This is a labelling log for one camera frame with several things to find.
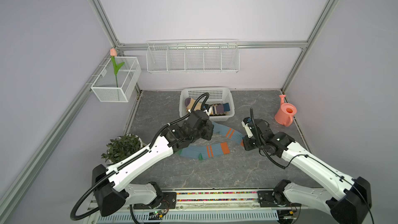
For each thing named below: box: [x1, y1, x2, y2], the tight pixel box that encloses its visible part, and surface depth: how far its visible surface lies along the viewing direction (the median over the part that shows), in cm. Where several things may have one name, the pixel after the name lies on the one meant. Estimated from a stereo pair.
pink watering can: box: [274, 94, 297, 128], surface depth 97 cm
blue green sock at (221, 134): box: [209, 121, 245, 147], surface depth 84 cm
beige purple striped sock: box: [185, 97, 231, 116], surface depth 104 cm
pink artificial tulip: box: [109, 47, 125, 88], surface depth 86 cm
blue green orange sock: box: [178, 142, 231, 161], surface depth 91 cm
